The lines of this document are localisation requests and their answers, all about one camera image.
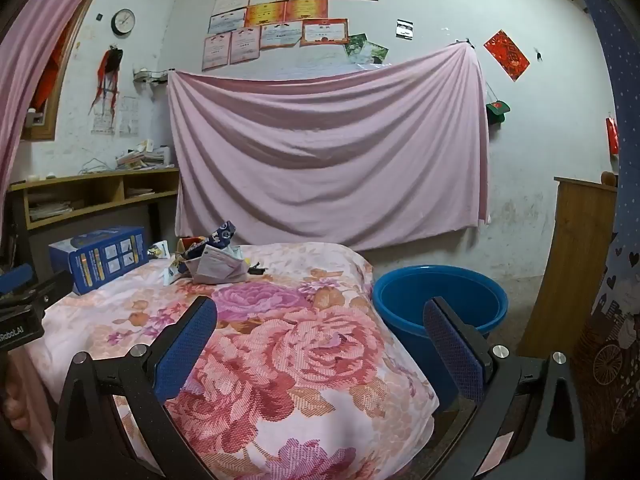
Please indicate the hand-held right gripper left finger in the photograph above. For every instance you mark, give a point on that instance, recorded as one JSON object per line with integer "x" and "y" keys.
{"x": 187, "y": 350}

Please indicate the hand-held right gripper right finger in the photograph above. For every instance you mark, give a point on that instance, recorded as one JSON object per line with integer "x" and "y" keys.
{"x": 452, "y": 350}

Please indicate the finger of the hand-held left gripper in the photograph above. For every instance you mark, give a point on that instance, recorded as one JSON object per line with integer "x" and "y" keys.
{"x": 15, "y": 280}

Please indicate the blue plastic basin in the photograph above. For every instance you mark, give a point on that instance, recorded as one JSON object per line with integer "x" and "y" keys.
{"x": 400, "y": 320}

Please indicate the yellow white packet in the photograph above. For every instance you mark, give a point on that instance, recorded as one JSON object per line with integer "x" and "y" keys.
{"x": 175, "y": 270}

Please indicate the blue patterned wrapper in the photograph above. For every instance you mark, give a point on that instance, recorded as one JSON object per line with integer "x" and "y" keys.
{"x": 221, "y": 232}

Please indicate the person's left hand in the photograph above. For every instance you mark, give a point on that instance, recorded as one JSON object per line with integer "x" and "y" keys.
{"x": 11, "y": 412}

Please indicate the blue cardboard box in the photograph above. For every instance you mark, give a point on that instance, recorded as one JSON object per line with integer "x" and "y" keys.
{"x": 105, "y": 257}

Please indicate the black clip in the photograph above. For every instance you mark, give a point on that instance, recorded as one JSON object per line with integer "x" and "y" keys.
{"x": 256, "y": 268}

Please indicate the floral blanket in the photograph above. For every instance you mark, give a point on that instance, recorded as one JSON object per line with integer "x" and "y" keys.
{"x": 300, "y": 360}

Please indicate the wooden headboard shelf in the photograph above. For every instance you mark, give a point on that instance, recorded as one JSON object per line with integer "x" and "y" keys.
{"x": 95, "y": 180}

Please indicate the wooden cabinet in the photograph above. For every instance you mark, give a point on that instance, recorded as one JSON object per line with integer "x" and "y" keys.
{"x": 575, "y": 260}

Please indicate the stack of papers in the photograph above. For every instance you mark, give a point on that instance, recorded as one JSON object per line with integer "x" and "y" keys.
{"x": 145, "y": 157}

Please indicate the red tassel ornament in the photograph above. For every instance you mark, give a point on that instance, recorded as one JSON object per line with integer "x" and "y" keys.
{"x": 109, "y": 72}

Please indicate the pink hanging sheet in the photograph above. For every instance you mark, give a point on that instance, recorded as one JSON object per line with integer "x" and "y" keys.
{"x": 325, "y": 160}

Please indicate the orange round object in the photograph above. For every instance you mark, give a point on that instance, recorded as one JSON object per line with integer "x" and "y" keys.
{"x": 608, "y": 178}

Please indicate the green hanging hat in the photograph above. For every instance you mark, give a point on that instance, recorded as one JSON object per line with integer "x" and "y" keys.
{"x": 498, "y": 111}

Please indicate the red hanging envelope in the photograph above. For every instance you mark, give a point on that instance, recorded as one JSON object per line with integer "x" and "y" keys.
{"x": 612, "y": 136}

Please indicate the pale green photo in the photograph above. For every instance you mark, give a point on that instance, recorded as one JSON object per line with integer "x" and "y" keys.
{"x": 375, "y": 54}

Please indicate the green flower photo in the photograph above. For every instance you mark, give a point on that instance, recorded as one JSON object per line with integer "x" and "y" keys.
{"x": 354, "y": 44}

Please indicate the small black white poster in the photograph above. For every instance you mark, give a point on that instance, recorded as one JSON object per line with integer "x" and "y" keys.
{"x": 405, "y": 29}

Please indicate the wooden window frame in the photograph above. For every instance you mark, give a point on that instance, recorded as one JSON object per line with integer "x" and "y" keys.
{"x": 50, "y": 115}

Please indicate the white wall calendar sheets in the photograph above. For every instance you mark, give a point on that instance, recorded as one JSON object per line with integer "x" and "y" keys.
{"x": 115, "y": 117}

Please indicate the small wall shelf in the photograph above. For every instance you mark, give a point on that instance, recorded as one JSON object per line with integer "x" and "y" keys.
{"x": 149, "y": 77}

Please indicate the round wall clock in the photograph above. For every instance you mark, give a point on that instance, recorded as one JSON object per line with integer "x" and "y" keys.
{"x": 123, "y": 22}

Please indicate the red wall poster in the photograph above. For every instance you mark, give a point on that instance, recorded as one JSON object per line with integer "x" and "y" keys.
{"x": 506, "y": 55}

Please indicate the group of wall certificates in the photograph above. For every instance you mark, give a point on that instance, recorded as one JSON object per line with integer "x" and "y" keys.
{"x": 280, "y": 15}

